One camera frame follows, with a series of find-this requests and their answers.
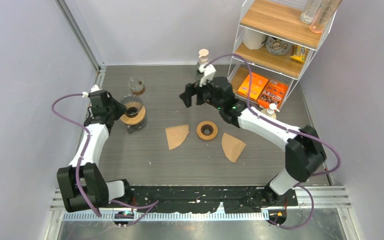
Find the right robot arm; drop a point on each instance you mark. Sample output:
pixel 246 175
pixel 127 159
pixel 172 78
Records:
pixel 304 154

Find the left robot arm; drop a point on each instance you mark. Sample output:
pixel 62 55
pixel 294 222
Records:
pixel 81 184

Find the green pump bottle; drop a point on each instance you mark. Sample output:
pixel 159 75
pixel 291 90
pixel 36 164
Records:
pixel 202 61

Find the yellow snack bag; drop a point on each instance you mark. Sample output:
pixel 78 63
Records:
pixel 299 54

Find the dark ribbed glass dripper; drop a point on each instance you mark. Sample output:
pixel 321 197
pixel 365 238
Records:
pixel 132 100

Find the small wooden ring holder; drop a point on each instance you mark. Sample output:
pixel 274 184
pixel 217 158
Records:
pixel 207 130

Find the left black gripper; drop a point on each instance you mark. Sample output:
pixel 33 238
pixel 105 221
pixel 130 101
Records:
pixel 121 109

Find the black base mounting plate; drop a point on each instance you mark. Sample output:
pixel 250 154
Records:
pixel 205 199

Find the clear glass bottle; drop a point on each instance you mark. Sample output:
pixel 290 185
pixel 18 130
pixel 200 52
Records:
pixel 310 9

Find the orange snack packet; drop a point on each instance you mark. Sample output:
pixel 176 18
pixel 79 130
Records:
pixel 273 93

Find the glass carafe server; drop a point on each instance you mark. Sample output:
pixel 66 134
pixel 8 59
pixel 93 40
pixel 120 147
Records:
pixel 135 127

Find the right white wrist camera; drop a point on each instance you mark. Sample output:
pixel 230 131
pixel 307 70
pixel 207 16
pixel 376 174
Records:
pixel 206 73

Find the cartoon printed tin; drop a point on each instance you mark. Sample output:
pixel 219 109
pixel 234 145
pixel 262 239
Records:
pixel 277 46

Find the large wooden ring holder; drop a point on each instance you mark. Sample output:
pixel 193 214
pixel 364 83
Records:
pixel 133 116

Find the white wire wooden shelf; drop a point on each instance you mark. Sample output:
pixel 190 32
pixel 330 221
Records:
pixel 279 19

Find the white paper roll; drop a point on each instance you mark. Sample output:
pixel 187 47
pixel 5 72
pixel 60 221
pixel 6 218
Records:
pixel 253 40

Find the orange box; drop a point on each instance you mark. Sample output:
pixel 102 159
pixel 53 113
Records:
pixel 253 86

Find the small glass with wood band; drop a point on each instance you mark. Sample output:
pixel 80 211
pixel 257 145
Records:
pixel 136 85

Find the cream pump bottle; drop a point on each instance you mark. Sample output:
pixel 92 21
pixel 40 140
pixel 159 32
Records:
pixel 271 111

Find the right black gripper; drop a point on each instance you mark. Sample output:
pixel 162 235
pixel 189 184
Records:
pixel 190 90

